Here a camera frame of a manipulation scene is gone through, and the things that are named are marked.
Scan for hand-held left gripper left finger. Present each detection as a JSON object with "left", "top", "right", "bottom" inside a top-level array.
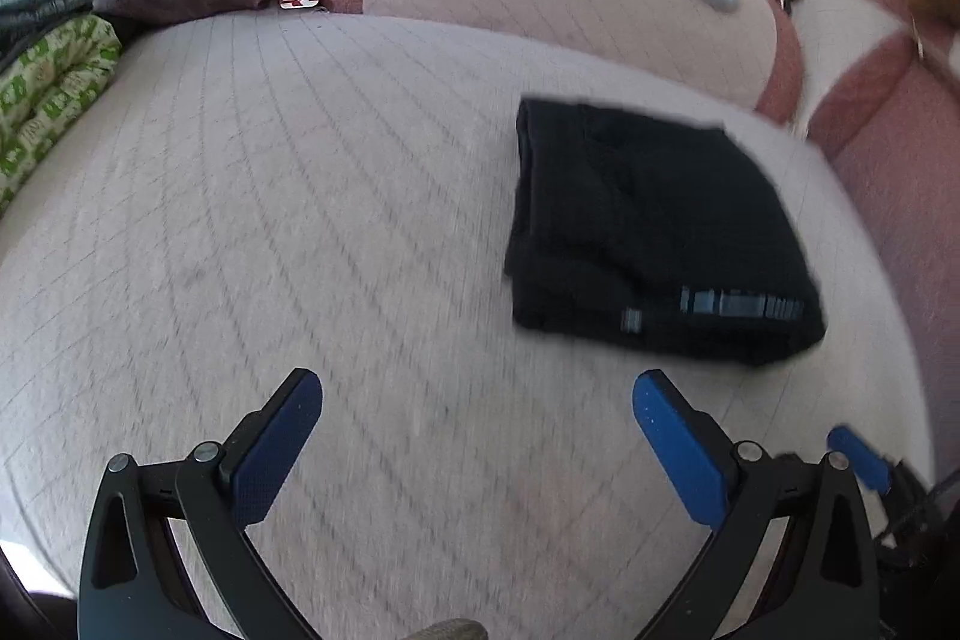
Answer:
[{"left": 79, "top": 368, "right": 323, "bottom": 640}]

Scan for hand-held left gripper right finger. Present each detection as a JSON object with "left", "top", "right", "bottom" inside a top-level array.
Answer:
[{"left": 631, "top": 369, "right": 880, "bottom": 640}]

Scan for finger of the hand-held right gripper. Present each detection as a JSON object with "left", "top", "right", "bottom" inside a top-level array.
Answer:
[{"left": 826, "top": 426, "right": 893, "bottom": 495}]

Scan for black pants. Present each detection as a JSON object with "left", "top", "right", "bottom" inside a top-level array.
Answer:
[{"left": 504, "top": 96, "right": 827, "bottom": 367}]

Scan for pink quilted cushion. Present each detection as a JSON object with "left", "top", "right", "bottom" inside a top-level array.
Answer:
[
  {"left": 806, "top": 29, "right": 960, "bottom": 341},
  {"left": 787, "top": 0, "right": 931, "bottom": 139}
]

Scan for green printed quilt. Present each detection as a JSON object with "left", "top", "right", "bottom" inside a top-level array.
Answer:
[{"left": 0, "top": 14, "right": 125, "bottom": 214}]

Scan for dark grey plaid clothing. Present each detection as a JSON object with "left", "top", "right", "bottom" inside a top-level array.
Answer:
[{"left": 0, "top": 0, "right": 98, "bottom": 71}]

